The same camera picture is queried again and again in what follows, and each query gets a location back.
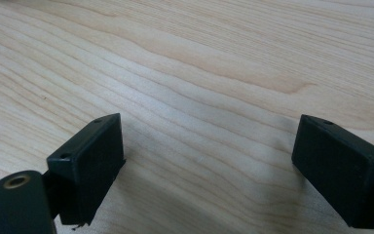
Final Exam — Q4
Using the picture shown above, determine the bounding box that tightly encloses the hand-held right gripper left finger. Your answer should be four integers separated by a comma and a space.
46, 112, 127, 227

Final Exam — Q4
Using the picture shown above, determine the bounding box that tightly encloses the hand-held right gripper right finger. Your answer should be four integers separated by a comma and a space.
290, 113, 374, 230

